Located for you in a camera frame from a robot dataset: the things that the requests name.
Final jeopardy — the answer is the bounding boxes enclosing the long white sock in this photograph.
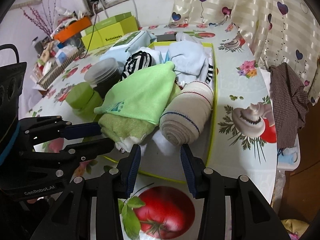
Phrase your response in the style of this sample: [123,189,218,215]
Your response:
[152,130,176,156]

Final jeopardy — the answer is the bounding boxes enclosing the beige sock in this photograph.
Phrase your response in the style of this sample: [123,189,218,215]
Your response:
[159,81,214,146]

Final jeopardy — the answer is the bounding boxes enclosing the light green cloth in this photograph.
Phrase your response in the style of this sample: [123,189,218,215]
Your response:
[94,61,176,125]

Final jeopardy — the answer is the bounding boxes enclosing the green rabbit towel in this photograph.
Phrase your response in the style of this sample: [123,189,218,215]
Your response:
[98,113,156,153]

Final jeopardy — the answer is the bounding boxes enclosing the white cloth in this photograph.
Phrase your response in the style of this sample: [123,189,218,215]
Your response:
[148,48,164,65]

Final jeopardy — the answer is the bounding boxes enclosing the black white striped sock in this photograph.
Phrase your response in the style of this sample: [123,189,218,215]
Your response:
[205,64,214,84]

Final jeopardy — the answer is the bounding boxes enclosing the green plastic jar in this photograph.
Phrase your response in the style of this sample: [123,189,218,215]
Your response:
[66,82,103,122]

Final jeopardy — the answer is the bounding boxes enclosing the lime green tray box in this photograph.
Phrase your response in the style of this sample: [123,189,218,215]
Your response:
[100,42,220,184]

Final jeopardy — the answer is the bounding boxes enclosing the striped cardboard tray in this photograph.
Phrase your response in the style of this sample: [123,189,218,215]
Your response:
[36,48,85,90]

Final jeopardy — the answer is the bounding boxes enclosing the clear lidded dark container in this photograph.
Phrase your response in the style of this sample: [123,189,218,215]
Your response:
[84,58,120,99]

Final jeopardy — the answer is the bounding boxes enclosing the blue white tissue pack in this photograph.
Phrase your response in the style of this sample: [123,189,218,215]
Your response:
[55,45,78,66]

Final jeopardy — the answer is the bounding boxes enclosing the wet wipes pack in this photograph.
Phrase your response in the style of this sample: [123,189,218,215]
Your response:
[99,30,156,63]

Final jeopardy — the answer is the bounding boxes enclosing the green Shishangnx box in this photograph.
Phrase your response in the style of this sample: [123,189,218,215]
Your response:
[81,12,138,51]

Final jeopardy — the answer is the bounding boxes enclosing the orange box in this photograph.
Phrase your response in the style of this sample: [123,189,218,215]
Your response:
[53,16,92,43]

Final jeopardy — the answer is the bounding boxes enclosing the purple flower branches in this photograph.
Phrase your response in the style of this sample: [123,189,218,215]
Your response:
[20,0,57,37]

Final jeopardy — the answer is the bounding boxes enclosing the brown checked cloth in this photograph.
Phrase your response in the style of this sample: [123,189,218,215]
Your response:
[270,62,309,149]

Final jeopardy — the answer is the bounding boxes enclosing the black smartphone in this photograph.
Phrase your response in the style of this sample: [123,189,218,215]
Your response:
[156,33,176,42]

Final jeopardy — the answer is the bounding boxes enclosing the heart pattern curtain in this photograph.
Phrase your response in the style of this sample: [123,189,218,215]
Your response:
[169,0,319,104]

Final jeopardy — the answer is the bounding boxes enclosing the black cable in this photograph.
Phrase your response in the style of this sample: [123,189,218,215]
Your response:
[82,0,106,59]

